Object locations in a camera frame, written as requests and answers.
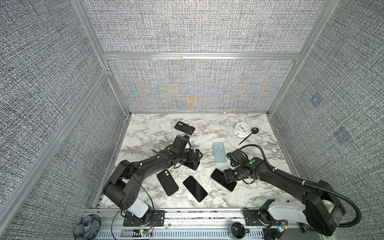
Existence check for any black fan left corner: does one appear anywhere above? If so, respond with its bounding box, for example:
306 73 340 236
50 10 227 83
74 215 102 240

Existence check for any black screen purple phone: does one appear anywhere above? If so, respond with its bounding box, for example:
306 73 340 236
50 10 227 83
211 169 237 192

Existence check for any black phone front screen up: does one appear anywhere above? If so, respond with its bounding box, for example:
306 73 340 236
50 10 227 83
183 176 208 203

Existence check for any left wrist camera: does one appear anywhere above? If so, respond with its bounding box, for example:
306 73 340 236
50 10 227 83
172 135 190 151

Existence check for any right green circuit board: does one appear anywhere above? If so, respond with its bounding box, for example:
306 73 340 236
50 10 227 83
276 220 289 234

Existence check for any light blue phone case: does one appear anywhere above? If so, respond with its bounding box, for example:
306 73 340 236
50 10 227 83
213 142 227 163

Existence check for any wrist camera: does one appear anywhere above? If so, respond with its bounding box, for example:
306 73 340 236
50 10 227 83
226 150 249 168
172 135 190 151

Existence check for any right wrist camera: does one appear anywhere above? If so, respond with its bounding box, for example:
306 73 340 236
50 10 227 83
226 150 249 168

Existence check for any black phone case back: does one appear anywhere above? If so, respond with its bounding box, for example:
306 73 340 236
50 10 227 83
175 121 196 135

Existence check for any white round clock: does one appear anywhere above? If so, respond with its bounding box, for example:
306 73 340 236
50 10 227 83
233 122 251 139

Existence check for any black phone case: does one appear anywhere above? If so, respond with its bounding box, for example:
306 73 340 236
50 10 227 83
157 169 179 196
175 121 196 135

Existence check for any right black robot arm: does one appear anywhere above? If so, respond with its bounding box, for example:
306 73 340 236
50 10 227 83
224 152 346 236

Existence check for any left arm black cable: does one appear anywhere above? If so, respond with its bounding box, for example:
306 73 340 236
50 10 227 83
110 167 157 240

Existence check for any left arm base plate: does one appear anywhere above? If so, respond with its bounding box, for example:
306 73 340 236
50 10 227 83
123 210 166 227

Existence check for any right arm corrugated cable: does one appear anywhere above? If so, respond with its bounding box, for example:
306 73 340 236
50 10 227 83
239 144 362 228

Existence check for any black phone centre screen up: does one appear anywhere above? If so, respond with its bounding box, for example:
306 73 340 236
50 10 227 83
183 161 200 171

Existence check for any black phone case front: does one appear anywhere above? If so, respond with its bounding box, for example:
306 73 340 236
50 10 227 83
157 169 179 196

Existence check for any aluminium front rail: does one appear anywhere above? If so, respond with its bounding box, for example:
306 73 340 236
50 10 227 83
83 207 334 240

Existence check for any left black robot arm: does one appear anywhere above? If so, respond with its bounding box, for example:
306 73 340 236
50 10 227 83
103 147 203 223

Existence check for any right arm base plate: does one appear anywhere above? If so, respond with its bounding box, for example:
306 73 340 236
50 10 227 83
242 208 268 227

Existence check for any black phone screen up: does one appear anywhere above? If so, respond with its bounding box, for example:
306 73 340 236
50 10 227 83
183 161 200 171
183 176 208 203

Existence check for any black round-head spoon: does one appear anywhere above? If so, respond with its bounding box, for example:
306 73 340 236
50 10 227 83
239 127 259 145

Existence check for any black round knob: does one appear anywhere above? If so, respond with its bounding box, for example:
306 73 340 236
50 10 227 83
229 222 250 240

